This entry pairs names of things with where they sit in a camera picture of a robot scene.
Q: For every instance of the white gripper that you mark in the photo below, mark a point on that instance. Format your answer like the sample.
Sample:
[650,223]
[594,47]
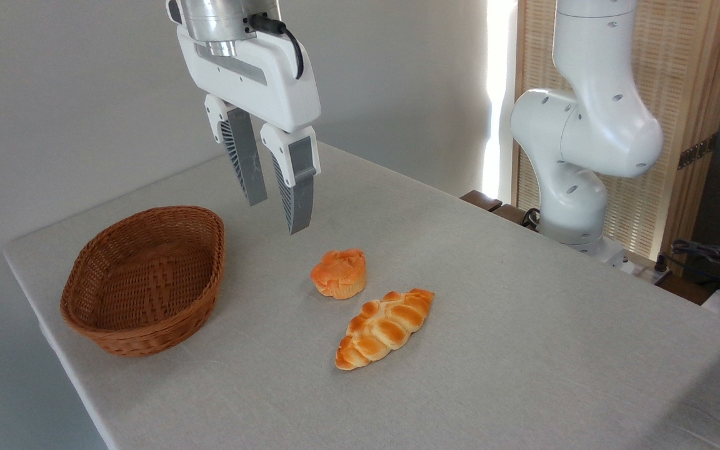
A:
[254,75]

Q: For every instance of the orange muffin bread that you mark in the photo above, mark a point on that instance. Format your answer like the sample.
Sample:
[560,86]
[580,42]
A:
[339,274]

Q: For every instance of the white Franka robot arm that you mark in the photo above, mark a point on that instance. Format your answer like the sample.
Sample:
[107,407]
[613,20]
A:
[588,131]

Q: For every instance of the brown wicker basket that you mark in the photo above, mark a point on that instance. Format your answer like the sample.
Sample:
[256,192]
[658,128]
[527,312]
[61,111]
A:
[147,281]

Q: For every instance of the braided golden bread loaf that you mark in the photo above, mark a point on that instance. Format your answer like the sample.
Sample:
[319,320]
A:
[385,328]

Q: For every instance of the dark brown wooden block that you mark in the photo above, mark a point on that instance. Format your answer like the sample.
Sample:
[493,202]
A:
[482,200]

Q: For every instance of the grey tablecloth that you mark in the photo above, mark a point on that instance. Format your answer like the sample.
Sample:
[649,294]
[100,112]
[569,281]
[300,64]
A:
[491,344]

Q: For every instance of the wooden slatted screen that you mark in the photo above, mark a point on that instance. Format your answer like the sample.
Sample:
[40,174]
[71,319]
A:
[685,75]

